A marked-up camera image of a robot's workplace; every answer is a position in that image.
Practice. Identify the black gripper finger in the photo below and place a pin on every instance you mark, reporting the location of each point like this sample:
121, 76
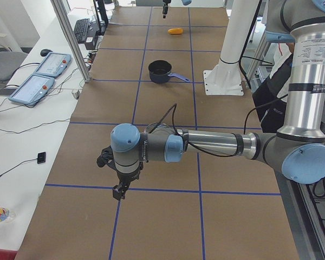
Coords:
165, 8

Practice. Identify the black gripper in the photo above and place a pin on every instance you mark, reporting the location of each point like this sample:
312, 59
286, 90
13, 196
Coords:
125, 178

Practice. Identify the yellow corn cob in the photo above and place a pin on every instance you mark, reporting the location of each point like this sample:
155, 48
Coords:
175, 31

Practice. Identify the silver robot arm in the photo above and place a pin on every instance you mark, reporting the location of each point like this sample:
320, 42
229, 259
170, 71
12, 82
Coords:
296, 150
184, 2

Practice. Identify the dark blue saucepan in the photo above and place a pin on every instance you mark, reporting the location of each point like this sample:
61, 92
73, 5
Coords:
160, 71

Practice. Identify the small black device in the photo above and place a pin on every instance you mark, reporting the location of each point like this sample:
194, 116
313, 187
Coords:
41, 157

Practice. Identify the black keyboard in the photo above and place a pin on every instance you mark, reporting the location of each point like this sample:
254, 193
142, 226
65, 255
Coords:
81, 29

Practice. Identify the red yellow drink bottle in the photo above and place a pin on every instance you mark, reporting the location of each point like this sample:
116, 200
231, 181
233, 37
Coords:
6, 215

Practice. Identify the far blue teach pendant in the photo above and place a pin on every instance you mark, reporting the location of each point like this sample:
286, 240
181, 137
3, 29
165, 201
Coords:
53, 65

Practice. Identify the blue teach pendant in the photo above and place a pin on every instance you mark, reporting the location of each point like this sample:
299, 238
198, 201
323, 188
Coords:
32, 90
53, 65

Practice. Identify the black computer mouse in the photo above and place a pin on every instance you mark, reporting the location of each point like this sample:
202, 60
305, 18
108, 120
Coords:
45, 52

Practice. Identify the near blue teach pendant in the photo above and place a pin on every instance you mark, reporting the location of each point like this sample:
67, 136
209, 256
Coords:
32, 90

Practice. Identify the person in grey jacket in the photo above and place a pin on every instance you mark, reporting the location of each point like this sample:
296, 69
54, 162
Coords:
272, 91

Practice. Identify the grey office chair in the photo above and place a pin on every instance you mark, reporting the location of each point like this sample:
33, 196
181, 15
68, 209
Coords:
9, 62

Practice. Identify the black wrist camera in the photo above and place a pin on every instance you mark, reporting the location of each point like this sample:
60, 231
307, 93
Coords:
106, 158

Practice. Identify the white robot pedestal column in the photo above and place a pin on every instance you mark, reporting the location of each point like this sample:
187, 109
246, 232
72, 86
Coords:
242, 15

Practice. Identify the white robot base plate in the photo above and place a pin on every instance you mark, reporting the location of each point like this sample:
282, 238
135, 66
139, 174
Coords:
223, 79

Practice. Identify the aluminium frame post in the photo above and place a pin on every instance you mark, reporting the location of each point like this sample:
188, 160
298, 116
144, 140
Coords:
62, 17

